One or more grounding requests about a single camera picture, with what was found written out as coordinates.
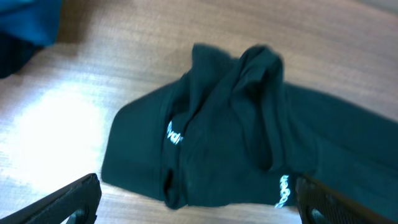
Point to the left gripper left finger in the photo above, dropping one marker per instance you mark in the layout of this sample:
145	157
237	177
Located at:
75	203

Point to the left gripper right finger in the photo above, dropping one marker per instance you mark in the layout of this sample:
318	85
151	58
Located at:
344	203

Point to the black polo shirt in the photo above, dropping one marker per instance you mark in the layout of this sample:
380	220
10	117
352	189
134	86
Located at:
232	130

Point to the dark blue folded garment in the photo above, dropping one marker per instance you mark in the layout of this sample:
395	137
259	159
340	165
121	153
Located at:
26	27

